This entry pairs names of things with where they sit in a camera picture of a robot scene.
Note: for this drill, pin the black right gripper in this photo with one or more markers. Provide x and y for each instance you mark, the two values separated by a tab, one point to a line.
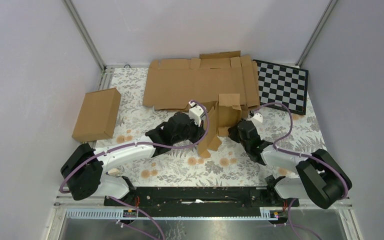
232	132

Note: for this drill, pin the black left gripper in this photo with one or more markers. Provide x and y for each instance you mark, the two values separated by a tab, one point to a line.
199	131

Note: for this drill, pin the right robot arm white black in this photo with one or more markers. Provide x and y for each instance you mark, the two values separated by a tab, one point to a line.
320	178

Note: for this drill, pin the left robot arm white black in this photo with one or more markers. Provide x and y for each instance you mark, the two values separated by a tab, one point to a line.
86	172

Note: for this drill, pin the folded brown cardboard box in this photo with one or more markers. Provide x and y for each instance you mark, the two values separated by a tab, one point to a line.
97	116

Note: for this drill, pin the stack of flat cardboard blanks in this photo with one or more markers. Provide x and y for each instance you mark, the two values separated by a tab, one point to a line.
172	82

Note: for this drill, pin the black white checkerboard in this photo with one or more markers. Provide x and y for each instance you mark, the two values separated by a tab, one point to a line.
283	84

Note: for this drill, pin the floral patterned table mat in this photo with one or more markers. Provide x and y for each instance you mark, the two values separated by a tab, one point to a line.
228	166

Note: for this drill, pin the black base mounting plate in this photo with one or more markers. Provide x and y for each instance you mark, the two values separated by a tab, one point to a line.
206	202

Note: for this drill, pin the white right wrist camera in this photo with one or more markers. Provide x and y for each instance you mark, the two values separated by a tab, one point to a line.
257	119

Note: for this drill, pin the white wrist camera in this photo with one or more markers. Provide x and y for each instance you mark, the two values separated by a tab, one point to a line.
257	119
196	112

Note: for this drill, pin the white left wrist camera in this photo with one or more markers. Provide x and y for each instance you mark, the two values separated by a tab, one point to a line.
196	112

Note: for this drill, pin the right aluminium frame post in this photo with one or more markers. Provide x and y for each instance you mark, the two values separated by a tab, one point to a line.
316	32

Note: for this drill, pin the aluminium frame post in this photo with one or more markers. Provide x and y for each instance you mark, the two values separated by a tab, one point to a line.
316	32
77	20

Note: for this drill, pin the left aluminium frame post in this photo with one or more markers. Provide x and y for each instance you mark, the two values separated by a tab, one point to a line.
77	20

